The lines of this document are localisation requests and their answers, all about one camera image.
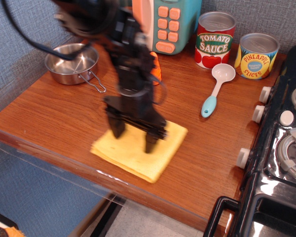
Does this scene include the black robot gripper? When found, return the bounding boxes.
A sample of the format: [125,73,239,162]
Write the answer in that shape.
[104,66,166,154]

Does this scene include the yellow towel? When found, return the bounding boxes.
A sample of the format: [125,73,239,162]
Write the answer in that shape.
[90,121,188,183]

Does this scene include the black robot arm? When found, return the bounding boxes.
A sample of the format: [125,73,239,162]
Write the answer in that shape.
[54,0,166,153]

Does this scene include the white stove knob lower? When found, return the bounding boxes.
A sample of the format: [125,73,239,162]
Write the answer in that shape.
[236,148,251,169]

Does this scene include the white stove knob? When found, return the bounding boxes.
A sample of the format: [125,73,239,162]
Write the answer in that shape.
[252,105,265,123]
[236,148,251,169]
[259,86,272,104]

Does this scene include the orange toy carrot cone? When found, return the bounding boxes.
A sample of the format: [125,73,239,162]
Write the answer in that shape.
[150,52,162,85]

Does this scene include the toy microwave teal and white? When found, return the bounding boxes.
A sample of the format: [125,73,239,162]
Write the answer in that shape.
[132,0,202,55]

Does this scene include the white stove knob middle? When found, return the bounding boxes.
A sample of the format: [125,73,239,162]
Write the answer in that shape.
[252,105,265,123]

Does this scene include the tomato sauce can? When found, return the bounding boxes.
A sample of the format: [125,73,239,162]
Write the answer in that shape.
[194,11,236,69]

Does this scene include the white stove knob upper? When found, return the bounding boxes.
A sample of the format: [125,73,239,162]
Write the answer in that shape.
[259,86,272,104]

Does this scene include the pineapple slices can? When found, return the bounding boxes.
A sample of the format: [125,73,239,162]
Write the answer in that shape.
[234,33,280,80]

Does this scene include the black toy stove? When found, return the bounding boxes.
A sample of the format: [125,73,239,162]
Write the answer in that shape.
[204,45,296,237]

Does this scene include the orange fuzzy object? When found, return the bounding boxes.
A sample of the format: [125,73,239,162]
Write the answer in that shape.
[4,227,25,237]

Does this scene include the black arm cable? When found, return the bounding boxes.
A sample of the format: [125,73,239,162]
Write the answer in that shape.
[0,0,92,61]

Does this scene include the white spoon with teal handle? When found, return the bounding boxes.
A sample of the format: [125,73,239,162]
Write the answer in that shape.
[201,63,236,118]

